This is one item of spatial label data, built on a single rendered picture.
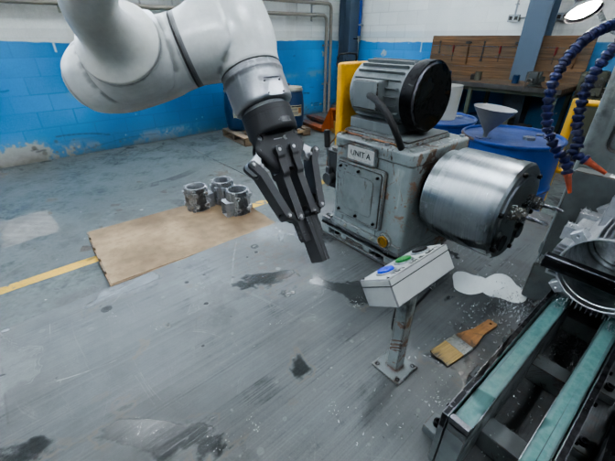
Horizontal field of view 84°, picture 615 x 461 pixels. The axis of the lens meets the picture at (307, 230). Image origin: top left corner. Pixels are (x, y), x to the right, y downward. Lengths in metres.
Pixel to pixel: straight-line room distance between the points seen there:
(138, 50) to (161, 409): 0.61
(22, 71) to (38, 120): 0.55
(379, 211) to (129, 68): 0.73
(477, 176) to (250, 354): 0.67
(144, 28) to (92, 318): 0.73
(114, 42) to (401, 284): 0.50
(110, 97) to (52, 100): 5.05
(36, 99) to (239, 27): 5.12
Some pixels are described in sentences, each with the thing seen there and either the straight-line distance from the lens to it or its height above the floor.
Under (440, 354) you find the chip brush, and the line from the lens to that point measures 0.85.
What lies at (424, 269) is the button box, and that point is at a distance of 0.62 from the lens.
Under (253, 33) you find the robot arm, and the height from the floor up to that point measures 1.42.
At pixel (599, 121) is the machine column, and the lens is 1.13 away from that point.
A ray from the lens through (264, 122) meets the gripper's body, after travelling 0.49.
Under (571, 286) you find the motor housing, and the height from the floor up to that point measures 0.95.
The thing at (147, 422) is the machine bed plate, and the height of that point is 0.80.
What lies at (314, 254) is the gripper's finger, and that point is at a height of 1.13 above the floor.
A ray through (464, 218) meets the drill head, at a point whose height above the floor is 1.04.
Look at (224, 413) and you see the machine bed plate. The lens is 0.74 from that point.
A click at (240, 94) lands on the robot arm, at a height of 1.35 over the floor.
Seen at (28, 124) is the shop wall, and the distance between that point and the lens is 5.61.
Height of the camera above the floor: 1.42
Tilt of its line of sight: 30 degrees down
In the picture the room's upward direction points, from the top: straight up
